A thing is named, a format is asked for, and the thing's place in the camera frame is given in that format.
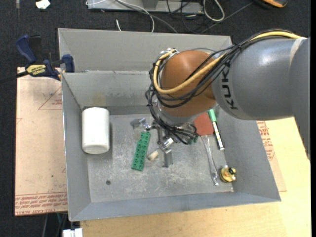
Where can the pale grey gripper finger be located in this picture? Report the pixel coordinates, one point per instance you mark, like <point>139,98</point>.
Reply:
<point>137,123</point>
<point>168,158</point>

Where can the small beige cork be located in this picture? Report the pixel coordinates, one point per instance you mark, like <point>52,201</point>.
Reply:
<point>152,155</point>

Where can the green toy brick block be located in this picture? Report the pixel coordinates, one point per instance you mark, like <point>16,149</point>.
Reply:
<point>140,152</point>

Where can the silver metal wrench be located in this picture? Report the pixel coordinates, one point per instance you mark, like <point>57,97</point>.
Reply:
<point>209,157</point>

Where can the white plastic cup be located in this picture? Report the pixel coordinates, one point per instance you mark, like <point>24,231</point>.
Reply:
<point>95,131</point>

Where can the red-brown sponge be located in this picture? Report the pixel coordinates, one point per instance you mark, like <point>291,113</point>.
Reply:
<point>204,126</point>

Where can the grey metal bin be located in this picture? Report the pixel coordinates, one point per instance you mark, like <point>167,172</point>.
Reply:
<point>123,181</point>

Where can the green and white marker pen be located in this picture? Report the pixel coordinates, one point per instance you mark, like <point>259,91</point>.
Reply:
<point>217,134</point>

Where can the yellow and black round toy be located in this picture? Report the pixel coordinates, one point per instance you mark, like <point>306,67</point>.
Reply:
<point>227,174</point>

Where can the brown cardboard board, red print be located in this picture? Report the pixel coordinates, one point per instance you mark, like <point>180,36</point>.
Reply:
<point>37,144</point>

